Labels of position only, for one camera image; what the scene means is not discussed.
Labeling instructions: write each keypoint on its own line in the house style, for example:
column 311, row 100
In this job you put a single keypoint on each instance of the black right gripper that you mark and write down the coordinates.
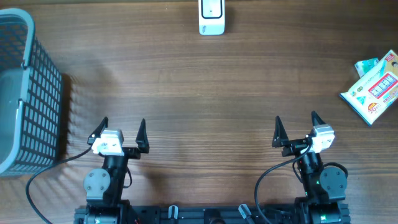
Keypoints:
column 281, row 138

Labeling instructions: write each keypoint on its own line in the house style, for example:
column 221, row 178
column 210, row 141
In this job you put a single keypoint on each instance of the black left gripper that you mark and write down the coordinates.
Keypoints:
column 134, row 153

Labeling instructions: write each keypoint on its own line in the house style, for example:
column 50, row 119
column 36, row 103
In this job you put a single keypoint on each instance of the yellow wet wipes pack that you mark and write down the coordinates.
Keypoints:
column 375, row 91

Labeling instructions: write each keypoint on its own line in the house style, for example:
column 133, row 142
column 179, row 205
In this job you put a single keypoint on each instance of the teal tissue pack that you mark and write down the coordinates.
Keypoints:
column 362, row 67

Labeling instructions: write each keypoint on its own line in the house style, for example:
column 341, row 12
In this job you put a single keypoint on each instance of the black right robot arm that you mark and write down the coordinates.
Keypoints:
column 324, row 184

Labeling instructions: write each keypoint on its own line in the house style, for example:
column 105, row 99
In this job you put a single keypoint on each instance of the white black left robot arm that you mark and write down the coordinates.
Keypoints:
column 104, row 186

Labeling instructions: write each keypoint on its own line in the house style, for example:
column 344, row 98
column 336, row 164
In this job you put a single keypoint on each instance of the white barcode scanner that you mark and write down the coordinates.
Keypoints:
column 211, row 17

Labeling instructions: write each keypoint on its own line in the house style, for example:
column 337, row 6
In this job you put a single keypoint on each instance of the grey black shopping basket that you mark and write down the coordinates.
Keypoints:
column 31, row 98

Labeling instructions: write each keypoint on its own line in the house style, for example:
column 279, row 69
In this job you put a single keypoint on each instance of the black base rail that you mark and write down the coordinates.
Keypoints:
column 276, row 213

